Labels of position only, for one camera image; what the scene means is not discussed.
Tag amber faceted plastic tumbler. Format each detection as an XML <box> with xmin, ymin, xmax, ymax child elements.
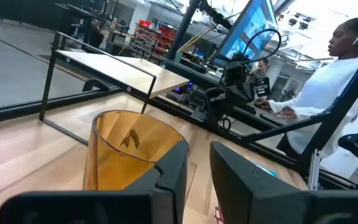
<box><xmin>82</xmin><ymin>109</ymin><xmax>190</xmax><ymax>191</ymax></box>

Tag black vertical post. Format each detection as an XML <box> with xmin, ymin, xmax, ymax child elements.
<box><xmin>166</xmin><ymin>0</ymin><xmax>202</xmax><ymax>60</ymax></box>

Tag black rig frame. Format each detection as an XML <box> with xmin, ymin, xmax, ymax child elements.
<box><xmin>0</xmin><ymin>40</ymin><xmax>358</xmax><ymax>190</ymax></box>

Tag parts bin rack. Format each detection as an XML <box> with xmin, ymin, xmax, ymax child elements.
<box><xmin>131</xmin><ymin>20</ymin><xmax>177</xmax><ymax>60</ymax></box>

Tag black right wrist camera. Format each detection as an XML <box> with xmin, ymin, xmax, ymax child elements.
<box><xmin>224</xmin><ymin>60</ymin><xmax>249</xmax><ymax>86</ymax></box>

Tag person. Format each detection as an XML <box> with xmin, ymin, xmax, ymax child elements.
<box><xmin>250</xmin><ymin>58</ymin><xmax>270</xmax><ymax>80</ymax></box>
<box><xmin>255</xmin><ymin>17</ymin><xmax>358</xmax><ymax>159</ymax></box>

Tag computer with purple lights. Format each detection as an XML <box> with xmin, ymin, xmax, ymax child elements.
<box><xmin>174</xmin><ymin>82</ymin><xmax>195</xmax><ymax>94</ymax></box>

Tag silver aluminium extrusion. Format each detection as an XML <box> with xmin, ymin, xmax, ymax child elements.
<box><xmin>308</xmin><ymin>149</ymin><xmax>321</xmax><ymax>190</ymax></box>

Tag black floor mat striped edge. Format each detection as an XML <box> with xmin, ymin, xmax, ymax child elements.
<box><xmin>34</xmin><ymin>54</ymin><xmax>90</xmax><ymax>82</ymax></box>

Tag wood shelf black metal frame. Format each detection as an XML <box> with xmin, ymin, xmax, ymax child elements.
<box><xmin>39</xmin><ymin>30</ymin><xmax>191</xmax><ymax>146</ymax></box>

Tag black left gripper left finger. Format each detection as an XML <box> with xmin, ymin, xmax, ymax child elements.
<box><xmin>0</xmin><ymin>140</ymin><xmax>190</xmax><ymax>224</ymax></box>

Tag black camera cable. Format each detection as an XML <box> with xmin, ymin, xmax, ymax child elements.
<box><xmin>242</xmin><ymin>29</ymin><xmax>282</xmax><ymax>65</ymax></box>

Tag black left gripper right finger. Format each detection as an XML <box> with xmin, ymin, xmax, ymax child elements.
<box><xmin>209</xmin><ymin>141</ymin><xmax>358</xmax><ymax>224</ymax></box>

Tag computer monitor blue screen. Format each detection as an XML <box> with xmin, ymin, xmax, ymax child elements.
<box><xmin>211</xmin><ymin>0</ymin><xmax>279</xmax><ymax>66</ymax></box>

